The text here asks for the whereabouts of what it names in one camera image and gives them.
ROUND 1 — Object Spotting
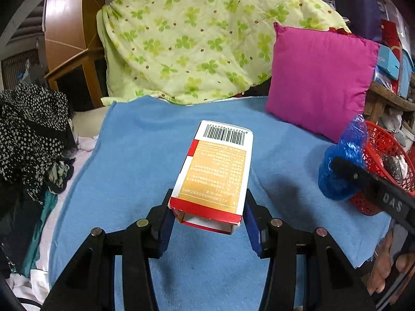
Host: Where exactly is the blue plastic bag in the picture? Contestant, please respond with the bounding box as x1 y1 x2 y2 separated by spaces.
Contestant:
318 115 368 201

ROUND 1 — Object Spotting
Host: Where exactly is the orange white cardboard box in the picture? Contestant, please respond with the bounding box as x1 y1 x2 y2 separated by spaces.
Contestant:
168 120 253 235

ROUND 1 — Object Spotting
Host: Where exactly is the black plastic bag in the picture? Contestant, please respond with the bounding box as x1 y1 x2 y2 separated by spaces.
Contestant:
381 154 409 184

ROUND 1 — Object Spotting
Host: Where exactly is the right hand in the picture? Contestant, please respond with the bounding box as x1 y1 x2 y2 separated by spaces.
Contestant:
366 230 414 304

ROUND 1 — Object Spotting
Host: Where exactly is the red mesh basket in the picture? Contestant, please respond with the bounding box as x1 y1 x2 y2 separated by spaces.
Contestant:
363 121 414 196

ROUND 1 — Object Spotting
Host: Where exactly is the white bed sheet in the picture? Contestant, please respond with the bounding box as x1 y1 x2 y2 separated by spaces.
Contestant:
6 108 108 310

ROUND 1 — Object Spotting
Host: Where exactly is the teal cloth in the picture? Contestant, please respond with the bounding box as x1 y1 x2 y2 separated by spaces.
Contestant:
20 190 58 278

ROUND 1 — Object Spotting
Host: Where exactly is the wooden shelf table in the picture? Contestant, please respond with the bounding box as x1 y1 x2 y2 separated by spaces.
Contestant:
364 81 414 127

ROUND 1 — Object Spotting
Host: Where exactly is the dark floral cloth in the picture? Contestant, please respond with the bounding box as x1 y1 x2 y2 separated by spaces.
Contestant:
44 157 76 194

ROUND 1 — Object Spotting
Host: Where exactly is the blue blanket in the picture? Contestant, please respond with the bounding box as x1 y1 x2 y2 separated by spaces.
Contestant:
49 97 390 310

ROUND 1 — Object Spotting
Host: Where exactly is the light blue fashion box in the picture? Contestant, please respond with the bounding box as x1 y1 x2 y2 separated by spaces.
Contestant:
377 44 400 81

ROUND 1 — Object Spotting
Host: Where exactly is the magenta pillow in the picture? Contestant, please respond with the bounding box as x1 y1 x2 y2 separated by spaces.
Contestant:
265 23 380 143

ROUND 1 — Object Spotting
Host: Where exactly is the black white dotted garment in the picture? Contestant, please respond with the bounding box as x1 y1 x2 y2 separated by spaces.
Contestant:
1 82 69 201

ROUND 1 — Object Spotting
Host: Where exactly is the wooden headboard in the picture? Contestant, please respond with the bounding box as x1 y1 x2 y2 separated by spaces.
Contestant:
44 0 105 108

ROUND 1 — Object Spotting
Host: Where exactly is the green clover patterned quilt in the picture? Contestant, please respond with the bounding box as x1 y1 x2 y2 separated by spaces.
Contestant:
96 0 346 105

